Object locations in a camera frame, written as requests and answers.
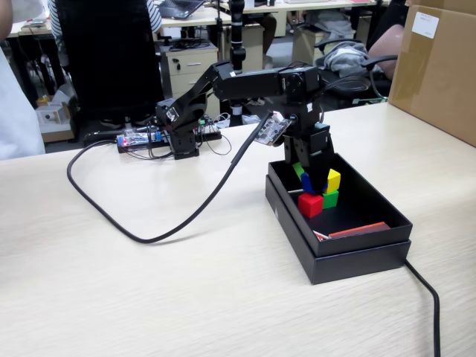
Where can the light wood office desk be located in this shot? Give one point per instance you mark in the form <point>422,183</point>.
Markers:
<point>35,32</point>
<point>208,21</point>
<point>316,5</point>

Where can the small yellow item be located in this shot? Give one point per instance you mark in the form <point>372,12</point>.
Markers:
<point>45,100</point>

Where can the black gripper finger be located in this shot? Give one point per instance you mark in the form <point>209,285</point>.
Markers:
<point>297,152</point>
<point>319,169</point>

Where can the yellow wooden cube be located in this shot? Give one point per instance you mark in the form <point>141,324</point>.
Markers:
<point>334,180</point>

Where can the grey garment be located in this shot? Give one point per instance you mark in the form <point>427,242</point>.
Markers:
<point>346,56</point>

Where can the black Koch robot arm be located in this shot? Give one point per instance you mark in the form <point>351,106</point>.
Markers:
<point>253,83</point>

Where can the open box with white packaging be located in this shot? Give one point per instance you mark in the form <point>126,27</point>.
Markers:
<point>56,117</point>

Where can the clear plastic bag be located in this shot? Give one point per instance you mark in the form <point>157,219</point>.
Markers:
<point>250,119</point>

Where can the person in striped shirt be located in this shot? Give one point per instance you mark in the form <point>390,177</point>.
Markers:
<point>55,18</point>

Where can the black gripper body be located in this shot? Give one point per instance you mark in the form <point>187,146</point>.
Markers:
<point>303,122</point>

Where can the black pole with white bands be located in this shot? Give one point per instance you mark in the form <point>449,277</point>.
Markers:
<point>237,37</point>

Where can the seated person with bare knee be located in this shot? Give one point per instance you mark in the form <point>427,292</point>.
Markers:
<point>386,44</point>

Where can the black open box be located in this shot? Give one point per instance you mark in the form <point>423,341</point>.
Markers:
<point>357,266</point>

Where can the large brown cardboard box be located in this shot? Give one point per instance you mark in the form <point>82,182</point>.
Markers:
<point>439,74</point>

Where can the person in white shirt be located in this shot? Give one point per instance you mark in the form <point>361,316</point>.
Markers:
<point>18,119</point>

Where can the green wooden cube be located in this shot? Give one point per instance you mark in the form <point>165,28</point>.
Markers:
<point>330,200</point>

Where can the metal table clamp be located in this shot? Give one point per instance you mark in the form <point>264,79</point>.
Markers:
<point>128,128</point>

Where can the red wooden cube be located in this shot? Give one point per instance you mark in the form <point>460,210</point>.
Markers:
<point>309,206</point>

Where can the blue wooden cube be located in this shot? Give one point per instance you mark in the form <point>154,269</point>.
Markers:
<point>305,182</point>

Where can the seated person with bare legs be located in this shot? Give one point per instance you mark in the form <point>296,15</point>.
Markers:
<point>268,29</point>

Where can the large black office chair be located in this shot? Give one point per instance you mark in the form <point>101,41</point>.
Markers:
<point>108,56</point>

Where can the controller circuit board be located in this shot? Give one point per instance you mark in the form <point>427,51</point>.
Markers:
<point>139,138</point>

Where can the person's bare forearm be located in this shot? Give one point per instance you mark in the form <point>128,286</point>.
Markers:
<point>4,18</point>

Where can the open black laptop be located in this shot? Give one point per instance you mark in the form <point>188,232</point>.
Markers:
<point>178,7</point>

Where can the black cardboard box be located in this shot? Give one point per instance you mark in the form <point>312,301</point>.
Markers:
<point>357,212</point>

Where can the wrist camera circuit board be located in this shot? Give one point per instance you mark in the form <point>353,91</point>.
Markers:
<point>273,130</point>

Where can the black armrest office chair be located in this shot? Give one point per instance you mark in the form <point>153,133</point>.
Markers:
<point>346,85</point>

